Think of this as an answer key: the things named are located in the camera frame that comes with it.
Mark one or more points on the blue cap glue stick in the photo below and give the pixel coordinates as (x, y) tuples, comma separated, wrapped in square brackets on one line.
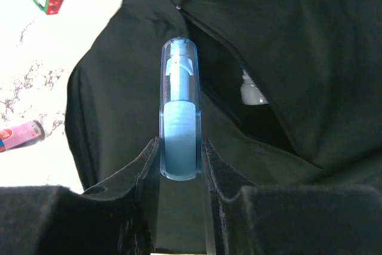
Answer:
[(250, 93)]

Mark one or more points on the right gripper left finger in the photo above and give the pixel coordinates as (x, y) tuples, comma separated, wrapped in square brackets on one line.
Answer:
[(116, 216)]

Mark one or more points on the pink cap small bottle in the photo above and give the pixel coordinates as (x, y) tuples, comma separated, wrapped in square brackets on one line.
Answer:
[(22, 135)]

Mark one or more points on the black student backpack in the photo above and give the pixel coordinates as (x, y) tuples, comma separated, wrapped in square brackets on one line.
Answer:
[(317, 62)]

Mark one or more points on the blue transparent marker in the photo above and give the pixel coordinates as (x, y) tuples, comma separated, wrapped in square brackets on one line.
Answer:
[(180, 111)]

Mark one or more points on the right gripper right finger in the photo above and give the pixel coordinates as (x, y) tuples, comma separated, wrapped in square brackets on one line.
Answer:
[(243, 218)]

